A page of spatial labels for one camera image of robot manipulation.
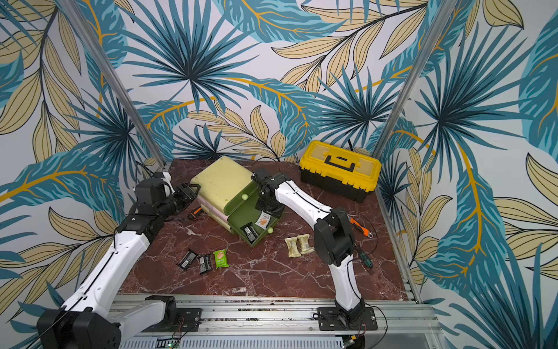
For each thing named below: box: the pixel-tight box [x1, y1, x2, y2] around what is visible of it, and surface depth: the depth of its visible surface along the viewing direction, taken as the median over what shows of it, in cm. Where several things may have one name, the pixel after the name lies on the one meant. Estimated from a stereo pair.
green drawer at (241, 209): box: [223, 180, 263, 224], surface depth 86 cm
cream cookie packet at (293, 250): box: [284, 236, 302, 259], surface depth 90 cm
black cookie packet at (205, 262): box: [196, 253, 212, 274], surface depth 86 cm
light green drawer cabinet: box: [190, 155, 279, 247], surface depth 87 cm
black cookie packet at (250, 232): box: [239, 221, 259, 245], surface depth 88 cm
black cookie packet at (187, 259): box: [175, 248, 197, 272], surface depth 87 cm
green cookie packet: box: [213, 249, 230, 270], surface depth 88 cm
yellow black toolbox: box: [299, 140, 383, 203], surface depth 100 cm
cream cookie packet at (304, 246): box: [297, 233, 315, 254], surface depth 92 cm
